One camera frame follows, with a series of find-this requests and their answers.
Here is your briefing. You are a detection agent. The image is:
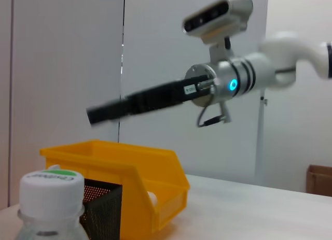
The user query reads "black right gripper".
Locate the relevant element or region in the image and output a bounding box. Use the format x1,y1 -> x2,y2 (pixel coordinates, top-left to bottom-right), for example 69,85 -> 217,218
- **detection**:
86,74 -> 216,126

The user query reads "clear bottle with green label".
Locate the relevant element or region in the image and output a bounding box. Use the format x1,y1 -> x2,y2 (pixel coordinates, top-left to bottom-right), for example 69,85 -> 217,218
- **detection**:
15,164 -> 86,240

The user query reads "black mesh pen holder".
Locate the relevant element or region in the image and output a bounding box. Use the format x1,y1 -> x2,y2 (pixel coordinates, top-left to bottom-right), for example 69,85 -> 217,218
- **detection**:
79,178 -> 123,240

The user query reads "yellow plastic bin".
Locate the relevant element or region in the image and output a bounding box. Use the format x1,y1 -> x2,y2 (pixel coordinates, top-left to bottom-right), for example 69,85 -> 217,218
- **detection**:
39,139 -> 191,237

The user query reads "white stand pole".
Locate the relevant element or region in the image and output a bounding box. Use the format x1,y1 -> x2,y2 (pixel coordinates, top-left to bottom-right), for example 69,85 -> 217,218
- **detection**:
255,89 -> 268,186

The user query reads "brown cardboard box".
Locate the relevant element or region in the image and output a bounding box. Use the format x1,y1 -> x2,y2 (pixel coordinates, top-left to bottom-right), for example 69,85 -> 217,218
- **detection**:
306,164 -> 332,195

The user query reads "grey right gripper cable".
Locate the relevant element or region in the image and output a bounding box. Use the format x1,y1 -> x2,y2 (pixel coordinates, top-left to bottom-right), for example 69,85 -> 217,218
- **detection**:
196,78 -> 234,129

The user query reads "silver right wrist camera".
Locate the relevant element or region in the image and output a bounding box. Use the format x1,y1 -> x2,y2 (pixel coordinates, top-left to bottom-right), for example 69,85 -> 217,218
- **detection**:
181,0 -> 254,44

